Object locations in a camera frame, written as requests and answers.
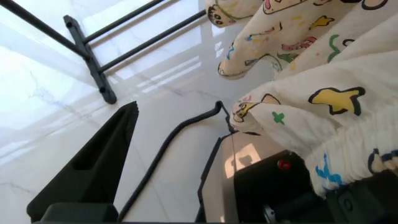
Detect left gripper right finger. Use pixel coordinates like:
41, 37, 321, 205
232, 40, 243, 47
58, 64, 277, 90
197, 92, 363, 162
323, 169, 398, 224

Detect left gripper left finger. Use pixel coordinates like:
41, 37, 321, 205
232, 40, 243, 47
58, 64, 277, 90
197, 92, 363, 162
26, 101, 140, 223

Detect cream printed garment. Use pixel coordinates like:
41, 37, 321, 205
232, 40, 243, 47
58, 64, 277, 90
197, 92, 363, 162
205, 0, 398, 198

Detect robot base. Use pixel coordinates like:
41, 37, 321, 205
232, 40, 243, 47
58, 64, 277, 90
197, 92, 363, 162
195, 130, 335, 224

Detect black clothes rack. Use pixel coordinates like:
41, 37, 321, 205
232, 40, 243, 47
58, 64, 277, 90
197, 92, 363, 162
0, 0, 208, 105

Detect black cable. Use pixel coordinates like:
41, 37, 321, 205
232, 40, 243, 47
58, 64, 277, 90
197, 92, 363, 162
117, 100, 237, 222

